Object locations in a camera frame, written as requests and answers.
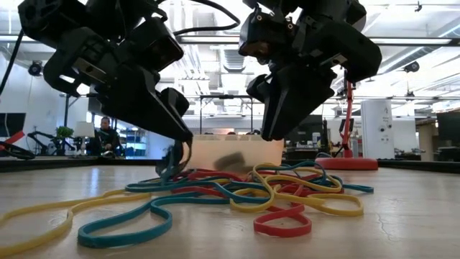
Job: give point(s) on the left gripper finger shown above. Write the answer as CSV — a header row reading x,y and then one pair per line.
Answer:
x,y
143,104
176,100

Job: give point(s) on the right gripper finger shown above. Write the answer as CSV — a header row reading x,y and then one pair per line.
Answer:
x,y
258,88
294,97

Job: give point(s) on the yellow rubber band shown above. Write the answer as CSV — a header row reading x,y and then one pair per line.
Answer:
x,y
187,154
36,240
251,208
341,211
305,181

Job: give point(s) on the blue rubber band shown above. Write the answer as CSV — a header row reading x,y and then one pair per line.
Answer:
x,y
359,187
143,187
125,240
169,169

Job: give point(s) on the wide black rubber band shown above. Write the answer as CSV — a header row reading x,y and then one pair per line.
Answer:
x,y
231,162

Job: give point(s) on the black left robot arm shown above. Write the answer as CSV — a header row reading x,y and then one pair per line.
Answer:
x,y
46,14

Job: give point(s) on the black background robot arm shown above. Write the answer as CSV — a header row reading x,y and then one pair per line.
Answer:
x,y
32,135

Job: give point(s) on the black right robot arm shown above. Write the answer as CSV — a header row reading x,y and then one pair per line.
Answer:
x,y
323,11

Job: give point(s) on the orange translucent plastic bin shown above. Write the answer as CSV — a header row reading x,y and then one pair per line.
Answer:
x,y
230,145

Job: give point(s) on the red rubber band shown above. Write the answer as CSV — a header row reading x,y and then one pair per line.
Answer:
x,y
284,232
215,175
187,189
287,188

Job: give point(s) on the black computer monitor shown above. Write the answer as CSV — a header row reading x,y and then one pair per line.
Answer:
x,y
449,126
12,124
309,129

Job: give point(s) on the blue storage shelf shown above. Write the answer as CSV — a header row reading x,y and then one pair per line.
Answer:
x,y
134,144

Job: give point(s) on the black round ceiling fixture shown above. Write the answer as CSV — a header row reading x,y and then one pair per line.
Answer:
x,y
412,67
35,68

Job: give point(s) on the person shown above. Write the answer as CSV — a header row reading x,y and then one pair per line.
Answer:
x,y
106,138

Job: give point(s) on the overhead beam with light strip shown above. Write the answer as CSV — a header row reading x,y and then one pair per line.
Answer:
x,y
413,41

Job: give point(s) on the white table lamp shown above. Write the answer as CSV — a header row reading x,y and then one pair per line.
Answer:
x,y
84,129

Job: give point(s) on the small green potted plant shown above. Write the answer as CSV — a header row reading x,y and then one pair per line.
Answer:
x,y
64,132

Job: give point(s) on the red desk lamp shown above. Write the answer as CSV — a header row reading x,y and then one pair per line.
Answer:
x,y
345,163

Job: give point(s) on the red and black clamp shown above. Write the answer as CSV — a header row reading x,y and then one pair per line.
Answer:
x,y
14,137

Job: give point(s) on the black metal frame stand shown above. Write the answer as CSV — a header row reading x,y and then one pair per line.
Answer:
x,y
67,111
226,96

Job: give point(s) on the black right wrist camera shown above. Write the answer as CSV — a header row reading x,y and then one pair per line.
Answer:
x,y
266,32

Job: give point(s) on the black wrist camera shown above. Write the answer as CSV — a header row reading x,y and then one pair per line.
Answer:
x,y
266,32
158,46

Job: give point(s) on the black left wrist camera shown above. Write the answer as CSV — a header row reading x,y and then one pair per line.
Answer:
x,y
158,46

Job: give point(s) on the black metal table frame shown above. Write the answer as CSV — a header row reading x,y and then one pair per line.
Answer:
x,y
72,163

